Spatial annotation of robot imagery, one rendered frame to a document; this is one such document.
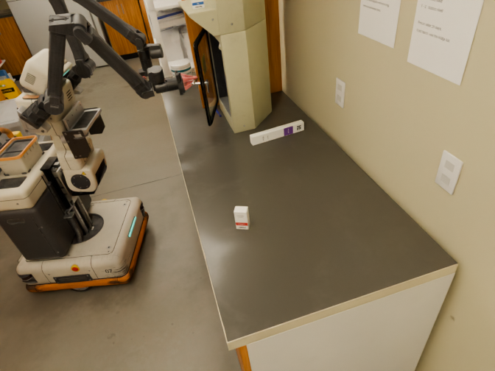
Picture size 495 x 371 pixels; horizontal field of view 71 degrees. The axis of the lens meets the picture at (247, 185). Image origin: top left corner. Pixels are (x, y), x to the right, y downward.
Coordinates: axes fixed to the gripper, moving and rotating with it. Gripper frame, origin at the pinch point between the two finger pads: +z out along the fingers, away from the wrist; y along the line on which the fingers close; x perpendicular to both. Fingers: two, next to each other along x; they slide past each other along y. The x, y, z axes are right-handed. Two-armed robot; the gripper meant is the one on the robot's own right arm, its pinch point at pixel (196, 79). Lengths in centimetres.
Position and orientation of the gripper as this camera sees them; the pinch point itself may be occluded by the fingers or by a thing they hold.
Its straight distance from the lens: 176.8
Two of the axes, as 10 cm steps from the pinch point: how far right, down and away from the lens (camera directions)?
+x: -2.9, -5.7, 7.7
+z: 9.5, -2.5, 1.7
